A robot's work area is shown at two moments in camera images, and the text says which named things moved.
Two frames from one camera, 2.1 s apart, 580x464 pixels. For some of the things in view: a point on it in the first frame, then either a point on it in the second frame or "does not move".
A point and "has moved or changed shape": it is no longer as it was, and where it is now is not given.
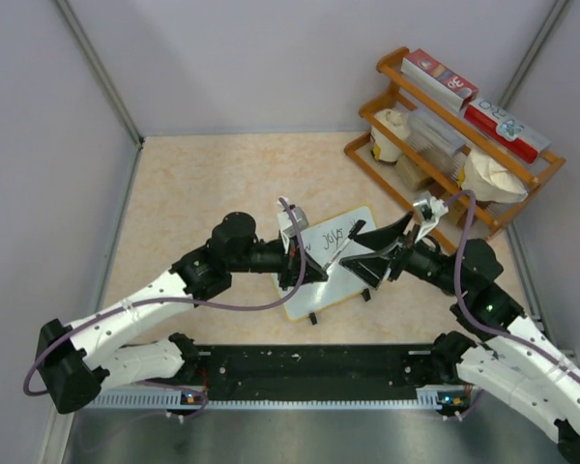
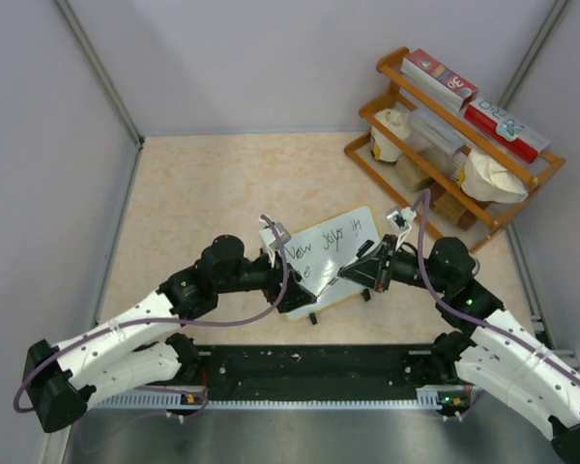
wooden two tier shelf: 423,153 does not move
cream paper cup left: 385,146 does not move
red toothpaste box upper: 438,78 does not move
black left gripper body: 287,277 -> 273,294
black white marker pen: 358,226 has moved or changed shape
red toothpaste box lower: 506,130 does not move
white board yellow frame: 325,239 does not move
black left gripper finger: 313,272 -> 303,297
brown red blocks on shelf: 458,211 does not move
